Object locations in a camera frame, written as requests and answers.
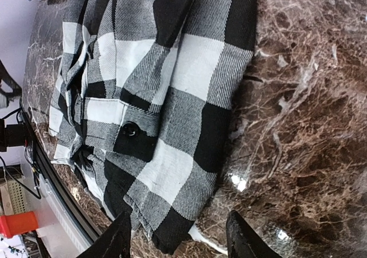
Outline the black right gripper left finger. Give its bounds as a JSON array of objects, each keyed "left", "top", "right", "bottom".
[{"left": 77, "top": 212, "right": 131, "bottom": 258}]

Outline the black white plaid shirt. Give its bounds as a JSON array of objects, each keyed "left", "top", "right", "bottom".
[{"left": 49, "top": 0, "right": 257, "bottom": 254}]

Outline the orange block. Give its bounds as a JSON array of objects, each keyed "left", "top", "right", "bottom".
[{"left": 1, "top": 211, "right": 39, "bottom": 239}]

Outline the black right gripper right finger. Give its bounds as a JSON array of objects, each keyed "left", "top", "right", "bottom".
[{"left": 226, "top": 210, "right": 281, "bottom": 258}]

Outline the white slotted cable duct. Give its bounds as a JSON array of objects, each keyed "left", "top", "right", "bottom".
[{"left": 36, "top": 177, "right": 91, "bottom": 257}]

